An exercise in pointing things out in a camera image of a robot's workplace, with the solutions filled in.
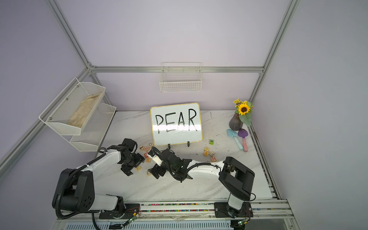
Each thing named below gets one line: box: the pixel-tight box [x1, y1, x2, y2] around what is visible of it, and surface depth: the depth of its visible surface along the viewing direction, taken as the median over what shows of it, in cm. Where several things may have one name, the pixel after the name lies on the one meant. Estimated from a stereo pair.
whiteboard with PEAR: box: [149, 102, 203, 147], surface depth 100 cm
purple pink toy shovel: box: [237, 128, 249, 153], surface depth 105 cm
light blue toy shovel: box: [226, 128, 244, 151], surface depth 106 cm
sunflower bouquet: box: [233, 98, 254, 128], surface depth 92 cm
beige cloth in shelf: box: [67, 92, 102, 128], surface depth 81 cm
